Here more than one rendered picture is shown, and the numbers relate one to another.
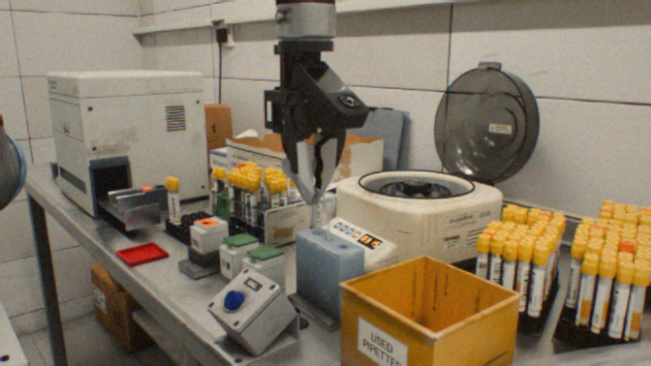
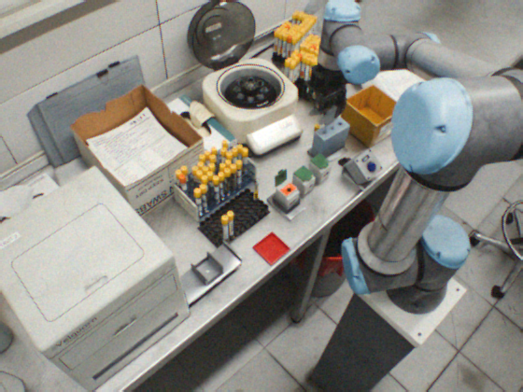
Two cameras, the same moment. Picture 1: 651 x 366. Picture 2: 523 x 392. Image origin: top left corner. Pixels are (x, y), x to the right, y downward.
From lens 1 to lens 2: 1.42 m
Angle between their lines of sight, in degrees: 82
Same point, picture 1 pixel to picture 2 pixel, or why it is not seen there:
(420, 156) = (148, 75)
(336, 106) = not seen: hidden behind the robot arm
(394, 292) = (355, 118)
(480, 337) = (386, 101)
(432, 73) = (146, 18)
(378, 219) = (284, 111)
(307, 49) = not seen: hidden behind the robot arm
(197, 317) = (344, 200)
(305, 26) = not seen: hidden behind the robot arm
